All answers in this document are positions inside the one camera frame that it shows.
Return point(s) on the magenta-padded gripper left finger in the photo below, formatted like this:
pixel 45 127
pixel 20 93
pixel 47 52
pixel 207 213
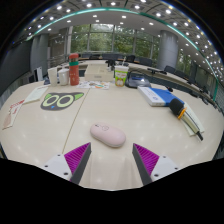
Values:
pixel 63 165

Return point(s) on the red bottle with green band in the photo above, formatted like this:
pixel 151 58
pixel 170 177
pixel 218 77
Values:
pixel 74 71

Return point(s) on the red and white leaflet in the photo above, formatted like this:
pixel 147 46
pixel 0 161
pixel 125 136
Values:
pixel 13 114

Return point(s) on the white ribbed paper cup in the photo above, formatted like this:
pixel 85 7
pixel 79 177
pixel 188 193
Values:
pixel 52 77

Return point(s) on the white printed paper sheet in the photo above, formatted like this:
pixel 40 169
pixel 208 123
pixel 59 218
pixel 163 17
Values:
pixel 36 94

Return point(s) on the black handheld microphone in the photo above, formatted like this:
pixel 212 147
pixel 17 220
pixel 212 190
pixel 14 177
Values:
pixel 176 106

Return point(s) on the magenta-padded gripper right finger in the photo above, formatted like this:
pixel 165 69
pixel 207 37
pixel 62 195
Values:
pixel 160 165

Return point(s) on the ceiling lights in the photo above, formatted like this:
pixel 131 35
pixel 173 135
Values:
pixel 89 5

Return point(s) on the cat-face mouse pad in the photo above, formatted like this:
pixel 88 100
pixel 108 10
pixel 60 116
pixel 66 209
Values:
pixel 60 101

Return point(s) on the blue and white box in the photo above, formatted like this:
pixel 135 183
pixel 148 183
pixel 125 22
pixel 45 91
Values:
pixel 155 96

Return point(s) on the green-printed paper drink cup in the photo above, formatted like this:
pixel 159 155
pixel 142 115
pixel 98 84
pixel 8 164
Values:
pixel 121 76

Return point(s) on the white floor-standing appliance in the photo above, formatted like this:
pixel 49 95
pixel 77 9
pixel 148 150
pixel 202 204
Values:
pixel 39 74

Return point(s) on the beige cardboard box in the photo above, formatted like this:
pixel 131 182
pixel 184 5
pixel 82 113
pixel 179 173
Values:
pixel 98 73

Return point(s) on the white lidded ceramic mug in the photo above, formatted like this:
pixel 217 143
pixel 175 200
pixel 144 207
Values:
pixel 63 77

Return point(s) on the colourful sticker sheet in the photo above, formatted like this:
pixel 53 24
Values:
pixel 94 85

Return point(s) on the pink computer mouse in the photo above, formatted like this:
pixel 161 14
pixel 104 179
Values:
pixel 108 135

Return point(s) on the black conference microphone unit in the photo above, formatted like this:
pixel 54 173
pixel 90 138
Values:
pixel 138 81

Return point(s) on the dark office chairs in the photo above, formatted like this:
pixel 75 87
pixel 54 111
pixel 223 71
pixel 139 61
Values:
pixel 145 61

